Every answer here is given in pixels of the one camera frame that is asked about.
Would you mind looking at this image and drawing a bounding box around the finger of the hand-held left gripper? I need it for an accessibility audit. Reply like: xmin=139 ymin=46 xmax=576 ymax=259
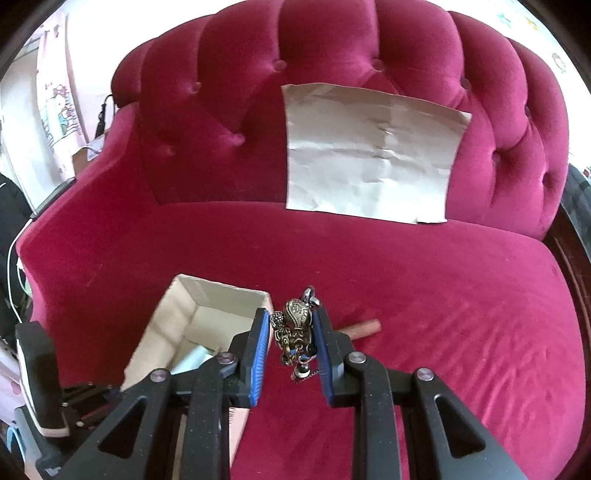
xmin=61 ymin=381 xmax=124 ymax=432

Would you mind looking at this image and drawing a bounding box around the dark striped cloth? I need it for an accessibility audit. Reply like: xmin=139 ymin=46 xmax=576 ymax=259
xmin=566 ymin=164 xmax=591 ymax=232

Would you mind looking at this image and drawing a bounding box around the small brown cardboard carton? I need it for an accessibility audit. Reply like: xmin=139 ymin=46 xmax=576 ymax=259
xmin=71 ymin=143 xmax=105 ymax=179

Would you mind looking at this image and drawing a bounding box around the pink tufted velvet sofa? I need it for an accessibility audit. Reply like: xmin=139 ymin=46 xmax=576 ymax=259
xmin=16 ymin=0 xmax=591 ymax=480

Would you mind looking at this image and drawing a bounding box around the pink cylindrical stick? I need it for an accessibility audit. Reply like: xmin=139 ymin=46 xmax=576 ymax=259
xmin=335 ymin=319 xmax=382 ymax=343

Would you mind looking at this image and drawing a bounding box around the black upright device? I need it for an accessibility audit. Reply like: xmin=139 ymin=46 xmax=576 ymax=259
xmin=95 ymin=95 xmax=116 ymax=139

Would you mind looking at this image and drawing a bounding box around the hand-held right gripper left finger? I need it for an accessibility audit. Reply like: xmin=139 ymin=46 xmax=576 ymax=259
xmin=44 ymin=307 xmax=271 ymax=480

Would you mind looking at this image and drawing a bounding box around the cardboard box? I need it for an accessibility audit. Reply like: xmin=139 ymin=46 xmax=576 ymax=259
xmin=121 ymin=274 xmax=271 ymax=467

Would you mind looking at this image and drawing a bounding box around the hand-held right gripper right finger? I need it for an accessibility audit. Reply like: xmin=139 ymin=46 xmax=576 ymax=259
xmin=313 ymin=307 xmax=532 ymax=480

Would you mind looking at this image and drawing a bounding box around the ornate metal keychain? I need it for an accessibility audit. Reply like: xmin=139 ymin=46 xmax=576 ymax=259
xmin=270 ymin=286 xmax=324 ymax=384

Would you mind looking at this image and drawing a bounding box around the cartoon cat printed curtain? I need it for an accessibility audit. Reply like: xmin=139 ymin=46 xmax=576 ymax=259
xmin=34 ymin=14 xmax=89 ymax=182

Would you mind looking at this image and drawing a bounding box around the pale blue cosmetic tube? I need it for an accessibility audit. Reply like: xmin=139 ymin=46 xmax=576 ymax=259
xmin=171 ymin=346 xmax=219 ymax=376

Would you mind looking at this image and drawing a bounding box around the pale cloth pile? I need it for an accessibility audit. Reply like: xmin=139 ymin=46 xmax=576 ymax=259
xmin=0 ymin=364 xmax=31 ymax=467

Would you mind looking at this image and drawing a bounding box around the white cable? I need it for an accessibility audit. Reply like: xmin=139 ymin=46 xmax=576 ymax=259
xmin=6 ymin=217 xmax=36 ymax=325

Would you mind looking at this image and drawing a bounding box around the black flat panel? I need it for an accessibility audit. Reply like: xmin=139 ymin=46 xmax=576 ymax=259
xmin=31 ymin=179 xmax=75 ymax=217

